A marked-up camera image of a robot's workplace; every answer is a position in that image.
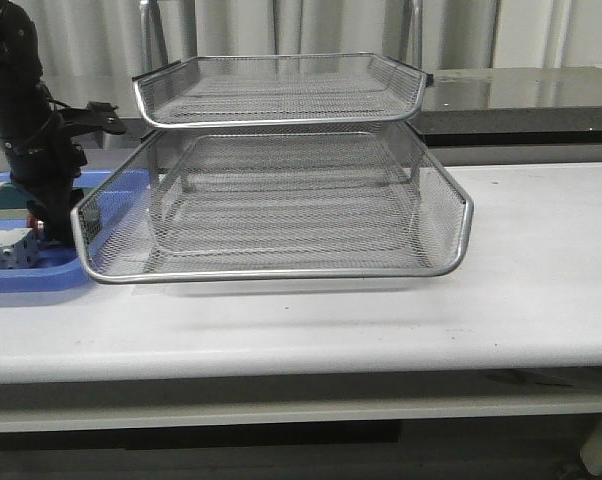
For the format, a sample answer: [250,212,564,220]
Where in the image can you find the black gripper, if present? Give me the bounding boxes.
[3,101,126,247]

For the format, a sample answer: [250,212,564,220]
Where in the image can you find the silver mesh tray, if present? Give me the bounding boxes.
[132,52,435,132]
[71,123,473,284]

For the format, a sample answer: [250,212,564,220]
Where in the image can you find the red emergency stop button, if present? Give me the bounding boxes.
[26,200,77,247]

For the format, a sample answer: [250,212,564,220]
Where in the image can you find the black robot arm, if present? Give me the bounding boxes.
[0,1,126,246]

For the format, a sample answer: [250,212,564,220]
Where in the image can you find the green terminal block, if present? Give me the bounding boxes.
[0,183,30,220]

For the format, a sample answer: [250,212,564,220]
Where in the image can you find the blue plastic tray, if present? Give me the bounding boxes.
[0,170,149,293]

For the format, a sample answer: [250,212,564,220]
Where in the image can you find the white circuit breaker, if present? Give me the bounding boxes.
[0,228,40,270]

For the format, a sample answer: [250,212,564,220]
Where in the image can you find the silver top mesh tray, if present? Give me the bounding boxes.
[132,52,435,132]

